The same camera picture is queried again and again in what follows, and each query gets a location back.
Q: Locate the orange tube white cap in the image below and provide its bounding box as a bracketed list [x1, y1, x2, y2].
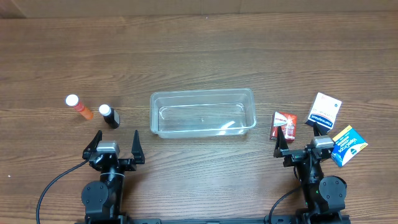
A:
[65, 94, 94, 120]

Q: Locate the black bottle white cap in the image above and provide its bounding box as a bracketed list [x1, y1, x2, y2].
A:
[99, 104, 120, 129]

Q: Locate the red medicine box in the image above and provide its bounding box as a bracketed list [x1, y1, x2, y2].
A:
[269, 111, 297, 142]

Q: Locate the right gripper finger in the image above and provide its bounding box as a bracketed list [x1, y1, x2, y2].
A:
[275, 126, 289, 151]
[313, 123, 327, 136]

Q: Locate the clear plastic container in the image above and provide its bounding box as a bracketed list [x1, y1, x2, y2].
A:
[150, 88, 257, 139]

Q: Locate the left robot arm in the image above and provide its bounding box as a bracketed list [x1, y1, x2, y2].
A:
[81, 131, 145, 223]

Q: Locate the blue VapoDrops box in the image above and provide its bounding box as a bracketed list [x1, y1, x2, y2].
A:
[331, 125, 368, 167]

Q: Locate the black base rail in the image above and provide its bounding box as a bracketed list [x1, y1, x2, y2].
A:
[74, 214, 351, 224]

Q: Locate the white Hansaplast plaster box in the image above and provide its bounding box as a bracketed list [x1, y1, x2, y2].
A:
[305, 92, 342, 132]

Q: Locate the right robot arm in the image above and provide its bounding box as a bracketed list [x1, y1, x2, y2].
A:
[265, 124, 351, 224]

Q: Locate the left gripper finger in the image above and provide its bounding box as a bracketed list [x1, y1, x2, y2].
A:
[83, 130, 103, 153]
[131, 130, 145, 159]

